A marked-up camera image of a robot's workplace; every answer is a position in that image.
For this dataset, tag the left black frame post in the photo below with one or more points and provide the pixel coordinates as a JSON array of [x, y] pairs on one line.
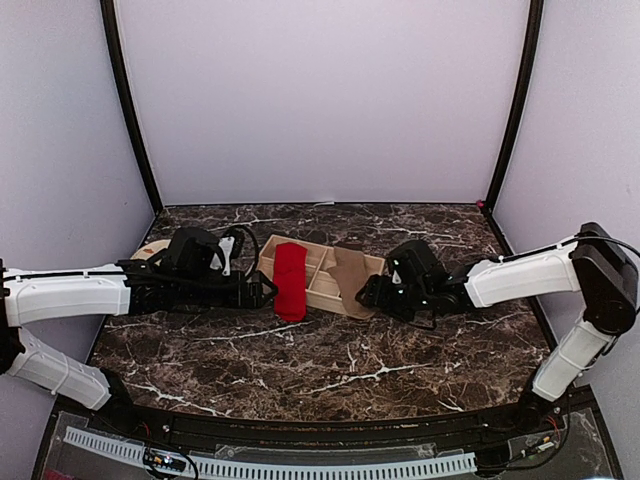
[[126, 101]]

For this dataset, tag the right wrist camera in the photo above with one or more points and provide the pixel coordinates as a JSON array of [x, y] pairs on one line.
[[414, 263]]

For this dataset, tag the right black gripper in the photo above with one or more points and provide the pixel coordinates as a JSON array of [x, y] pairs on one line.
[[377, 295]]

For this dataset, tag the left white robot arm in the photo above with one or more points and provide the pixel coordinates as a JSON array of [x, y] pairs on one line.
[[126, 288]]

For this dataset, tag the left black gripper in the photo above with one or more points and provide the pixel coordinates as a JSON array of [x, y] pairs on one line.
[[254, 301]]

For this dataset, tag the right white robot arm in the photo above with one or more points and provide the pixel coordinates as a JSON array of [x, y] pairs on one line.
[[591, 262]]

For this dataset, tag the white slotted cable duct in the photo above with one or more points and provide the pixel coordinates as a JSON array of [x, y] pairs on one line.
[[245, 463]]

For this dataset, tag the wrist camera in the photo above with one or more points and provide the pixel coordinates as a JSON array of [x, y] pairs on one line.
[[414, 263], [195, 253]]

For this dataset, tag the left circuit board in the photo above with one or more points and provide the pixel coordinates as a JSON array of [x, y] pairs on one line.
[[160, 460]]

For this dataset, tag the wooden compartment tray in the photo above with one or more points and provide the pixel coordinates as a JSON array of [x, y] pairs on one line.
[[322, 291]]

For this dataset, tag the round wooden plate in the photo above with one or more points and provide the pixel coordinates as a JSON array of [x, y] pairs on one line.
[[147, 251]]

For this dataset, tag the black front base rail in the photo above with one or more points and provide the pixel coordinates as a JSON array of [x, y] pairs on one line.
[[481, 429]]

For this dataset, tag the circuit board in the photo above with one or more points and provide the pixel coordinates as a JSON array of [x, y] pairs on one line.
[[160, 460], [541, 445]]

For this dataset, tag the black frame post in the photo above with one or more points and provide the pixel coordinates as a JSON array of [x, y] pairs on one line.
[[126, 101], [521, 88]]

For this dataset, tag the right circuit board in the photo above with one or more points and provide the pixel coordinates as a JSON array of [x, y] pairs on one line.
[[541, 445]]

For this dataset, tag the right black frame post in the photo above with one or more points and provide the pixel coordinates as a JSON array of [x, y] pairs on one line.
[[521, 88]]

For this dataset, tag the beige ribbed sock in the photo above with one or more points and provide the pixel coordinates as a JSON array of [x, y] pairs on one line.
[[351, 272]]

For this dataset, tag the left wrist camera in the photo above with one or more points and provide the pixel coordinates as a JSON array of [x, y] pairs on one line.
[[195, 253]]

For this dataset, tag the red sock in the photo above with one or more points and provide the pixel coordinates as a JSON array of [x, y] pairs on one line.
[[290, 278]]

